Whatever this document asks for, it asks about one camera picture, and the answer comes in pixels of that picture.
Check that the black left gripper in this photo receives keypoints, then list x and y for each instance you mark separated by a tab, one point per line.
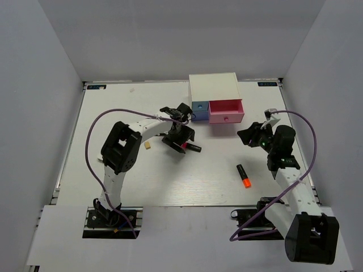
188	133

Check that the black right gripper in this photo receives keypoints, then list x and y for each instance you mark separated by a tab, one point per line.
252	133

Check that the pink highlighter marker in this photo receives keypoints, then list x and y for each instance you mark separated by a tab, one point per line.
192	147

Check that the pink drawer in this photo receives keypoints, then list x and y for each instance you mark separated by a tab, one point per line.
226	111

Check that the orange highlighter marker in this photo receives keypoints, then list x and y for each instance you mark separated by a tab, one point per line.
245	180

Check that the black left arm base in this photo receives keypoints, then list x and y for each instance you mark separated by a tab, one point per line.
96	227

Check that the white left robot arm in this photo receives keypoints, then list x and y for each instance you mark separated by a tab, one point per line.
120	150

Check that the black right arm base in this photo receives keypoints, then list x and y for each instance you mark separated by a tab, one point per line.
261	224

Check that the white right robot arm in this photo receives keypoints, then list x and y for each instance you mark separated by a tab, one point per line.
309	234

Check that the tan eraser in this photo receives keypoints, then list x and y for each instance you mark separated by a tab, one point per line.
147	145

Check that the blue wide drawer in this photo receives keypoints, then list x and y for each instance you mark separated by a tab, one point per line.
200	116

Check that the light blue small drawer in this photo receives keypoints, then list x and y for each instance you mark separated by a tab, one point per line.
200	106

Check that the right blue table label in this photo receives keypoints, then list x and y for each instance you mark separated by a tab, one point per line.
267	84

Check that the blue table label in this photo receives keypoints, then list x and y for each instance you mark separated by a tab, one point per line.
97	87
267	84

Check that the white drawer cabinet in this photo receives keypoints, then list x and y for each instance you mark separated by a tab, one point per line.
213	87

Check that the left blue table label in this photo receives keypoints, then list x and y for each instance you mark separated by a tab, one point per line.
97	87

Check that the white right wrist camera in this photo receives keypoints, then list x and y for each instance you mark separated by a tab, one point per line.
271	120

